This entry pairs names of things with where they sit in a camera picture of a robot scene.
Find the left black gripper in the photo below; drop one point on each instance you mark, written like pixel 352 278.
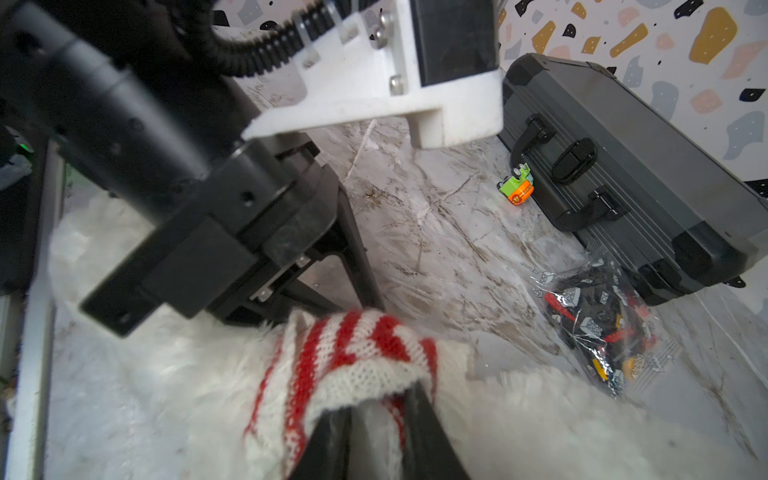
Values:
pixel 191 259

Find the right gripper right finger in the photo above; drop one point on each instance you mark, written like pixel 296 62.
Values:
pixel 428 453

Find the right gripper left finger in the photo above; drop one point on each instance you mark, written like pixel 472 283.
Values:
pixel 326 456

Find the red white striped knit sweater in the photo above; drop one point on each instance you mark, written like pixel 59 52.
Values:
pixel 364 359

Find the white teddy bear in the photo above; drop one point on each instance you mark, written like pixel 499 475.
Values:
pixel 535 423

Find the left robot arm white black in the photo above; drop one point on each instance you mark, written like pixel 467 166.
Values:
pixel 109 82

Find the bag of toy bricks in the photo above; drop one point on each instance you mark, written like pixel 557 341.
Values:
pixel 597 314

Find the small green orange toy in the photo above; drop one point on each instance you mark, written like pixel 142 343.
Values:
pixel 519 186

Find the dark grey hard case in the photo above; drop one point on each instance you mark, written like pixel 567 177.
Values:
pixel 612 171

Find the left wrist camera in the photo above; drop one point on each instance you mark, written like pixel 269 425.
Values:
pixel 434 63

